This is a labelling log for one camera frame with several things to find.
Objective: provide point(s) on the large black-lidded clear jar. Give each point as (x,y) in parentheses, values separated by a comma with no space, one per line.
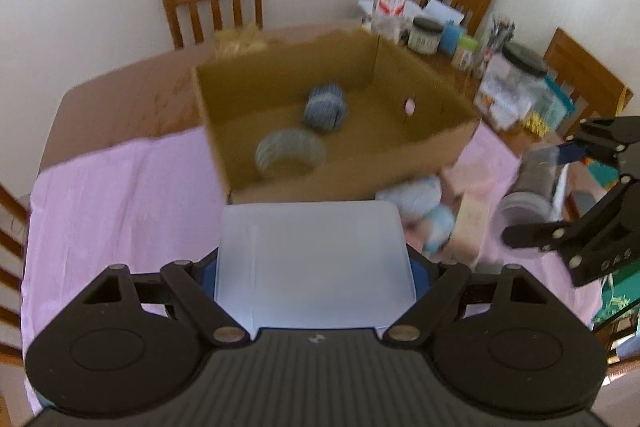
(510,87)

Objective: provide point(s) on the pink box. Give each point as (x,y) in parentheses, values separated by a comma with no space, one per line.
(475,179)

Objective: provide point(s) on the green-lidded small container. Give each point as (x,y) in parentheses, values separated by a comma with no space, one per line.
(465,52)

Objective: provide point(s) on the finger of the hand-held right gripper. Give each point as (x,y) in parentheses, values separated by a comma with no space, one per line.
(612,142)
(595,237)

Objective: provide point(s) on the clear glass jar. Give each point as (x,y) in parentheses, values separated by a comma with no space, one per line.
(290,154)
(532,187)

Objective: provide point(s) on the brown cardboard box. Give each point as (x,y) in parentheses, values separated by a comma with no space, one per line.
(280,107)

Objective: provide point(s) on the clear pen holder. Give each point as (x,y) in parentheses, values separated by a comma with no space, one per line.
(495,47)

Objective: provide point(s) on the blue cup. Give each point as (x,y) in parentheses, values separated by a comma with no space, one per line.
(451,38)

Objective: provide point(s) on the blue knitted yarn ball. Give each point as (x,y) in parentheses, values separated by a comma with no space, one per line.
(324,108)

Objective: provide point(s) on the small cream carton box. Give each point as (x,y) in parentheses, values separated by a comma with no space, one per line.
(472,227)

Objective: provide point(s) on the yellow plastic bag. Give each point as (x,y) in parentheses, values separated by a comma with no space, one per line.
(240,41)

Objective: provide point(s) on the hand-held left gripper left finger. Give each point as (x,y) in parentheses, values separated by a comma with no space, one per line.
(207,273)

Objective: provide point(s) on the pink tablecloth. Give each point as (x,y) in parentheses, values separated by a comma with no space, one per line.
(125,202)

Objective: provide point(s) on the teal box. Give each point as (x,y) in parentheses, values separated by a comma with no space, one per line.
(555,102)

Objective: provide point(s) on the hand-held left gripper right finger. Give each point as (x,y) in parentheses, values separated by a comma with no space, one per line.
(423,275)

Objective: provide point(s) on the translucent white plastic lid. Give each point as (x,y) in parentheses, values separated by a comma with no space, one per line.
(315,262)

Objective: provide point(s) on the black-lidded labelled jar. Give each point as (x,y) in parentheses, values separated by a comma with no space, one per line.
(425,38)

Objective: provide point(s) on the white paper envelopes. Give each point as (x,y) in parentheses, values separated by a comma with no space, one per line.
(442,11)

